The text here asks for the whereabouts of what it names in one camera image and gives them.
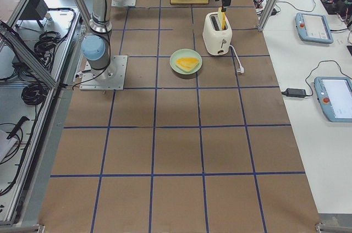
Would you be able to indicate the light green plate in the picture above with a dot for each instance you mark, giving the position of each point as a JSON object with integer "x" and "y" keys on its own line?
{"x": 184, "y": 53}

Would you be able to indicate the bread slice in toaster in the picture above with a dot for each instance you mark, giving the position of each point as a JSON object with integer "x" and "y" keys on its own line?
{"x": 222, "y": 21}

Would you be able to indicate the near blue teach pendant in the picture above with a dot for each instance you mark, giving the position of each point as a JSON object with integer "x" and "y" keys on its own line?
{"x": 334, "y": 97}

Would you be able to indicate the white two-slot toaster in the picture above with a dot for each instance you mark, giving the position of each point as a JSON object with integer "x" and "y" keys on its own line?
{"x": 217, "y": 41}

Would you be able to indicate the blue teach pendant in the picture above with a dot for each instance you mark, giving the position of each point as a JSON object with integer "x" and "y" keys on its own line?
{"x": 313, "y": 28}
{"x": 334, "y": 97}

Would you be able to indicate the black power adapter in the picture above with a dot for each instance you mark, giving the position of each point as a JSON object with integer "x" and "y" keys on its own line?
{"x": 294, "y": 92}

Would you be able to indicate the triangular orange bread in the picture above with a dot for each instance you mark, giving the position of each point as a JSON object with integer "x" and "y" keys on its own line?
{"x": 187, "y": 63}

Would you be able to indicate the far blue teach pendant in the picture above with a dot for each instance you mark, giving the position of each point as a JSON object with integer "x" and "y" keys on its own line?
{"x": 313, "y": 28}

